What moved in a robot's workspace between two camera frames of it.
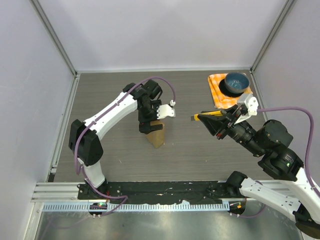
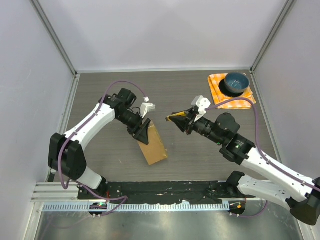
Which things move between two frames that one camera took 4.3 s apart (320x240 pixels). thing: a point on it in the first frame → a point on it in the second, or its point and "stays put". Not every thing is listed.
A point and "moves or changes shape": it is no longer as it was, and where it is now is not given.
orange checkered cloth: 220,100 → 237,104
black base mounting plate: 160,191 stays put
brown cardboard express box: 157,137 moves or changes shape
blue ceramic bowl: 236,82 stays put
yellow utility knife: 195,117 → 182,114
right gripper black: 213,122 → 186,123
